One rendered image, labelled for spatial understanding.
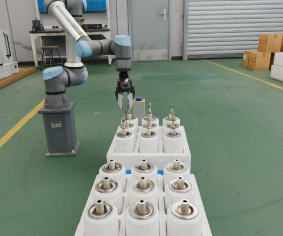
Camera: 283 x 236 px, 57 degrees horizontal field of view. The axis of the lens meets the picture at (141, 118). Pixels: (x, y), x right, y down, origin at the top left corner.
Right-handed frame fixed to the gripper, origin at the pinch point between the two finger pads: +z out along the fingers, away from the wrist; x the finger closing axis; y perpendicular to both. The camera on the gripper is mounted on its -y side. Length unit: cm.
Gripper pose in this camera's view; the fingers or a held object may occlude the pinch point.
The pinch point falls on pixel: (125, 107)
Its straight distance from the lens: 132.8
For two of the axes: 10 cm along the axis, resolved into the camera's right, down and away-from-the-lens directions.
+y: -1.1, -3.2, 9.4
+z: 0.3, 9.5, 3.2
